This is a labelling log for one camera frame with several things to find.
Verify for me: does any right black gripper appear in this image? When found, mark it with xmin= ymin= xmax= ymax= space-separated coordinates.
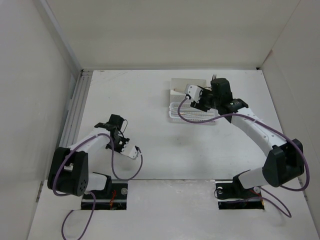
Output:
xmin=190 ymin=87 xmax=221 ymax=112

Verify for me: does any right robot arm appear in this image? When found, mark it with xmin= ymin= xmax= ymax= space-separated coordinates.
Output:
xmin=185 ymin=78 xmax=306 ymax=197

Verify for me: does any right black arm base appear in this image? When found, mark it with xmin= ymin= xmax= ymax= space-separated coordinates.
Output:
xmin=214 ymin=177 xmax=265 ymax=210

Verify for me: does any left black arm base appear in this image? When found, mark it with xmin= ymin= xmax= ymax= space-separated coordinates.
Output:
xmin=92 ymin=180 xmax=128 ymax=211

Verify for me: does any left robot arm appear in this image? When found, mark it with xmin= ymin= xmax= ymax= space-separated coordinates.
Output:
xmin=47 ymin=114 xmax=139 ymax=199

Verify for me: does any white shallow perforated tray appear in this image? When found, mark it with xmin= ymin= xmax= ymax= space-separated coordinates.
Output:
xmin=168 ymin=102 xmax=218 ymax=124

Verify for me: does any white deep perforated basket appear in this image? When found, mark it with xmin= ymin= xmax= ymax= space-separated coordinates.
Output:
xmin=169 ymin=78 xmax=207 ymax=103

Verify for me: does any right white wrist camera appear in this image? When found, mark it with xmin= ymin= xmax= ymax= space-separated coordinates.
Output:
xmin=184 ymin=84 xmax=203 ymax=103

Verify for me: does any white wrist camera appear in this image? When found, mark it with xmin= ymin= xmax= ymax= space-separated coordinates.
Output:
xmin=184 ymin=84 xmax=203 ymax=103
xmin=121 ymin=142 xmax=141 ymax=160

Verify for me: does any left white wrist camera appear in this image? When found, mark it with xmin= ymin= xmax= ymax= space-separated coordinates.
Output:
xmin=121 ymin=142 xmax=141 ymax=160

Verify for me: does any aluminium rail frame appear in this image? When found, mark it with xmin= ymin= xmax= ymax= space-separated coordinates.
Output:
xmin=55 ymin=69 xmax=93 ymax=149

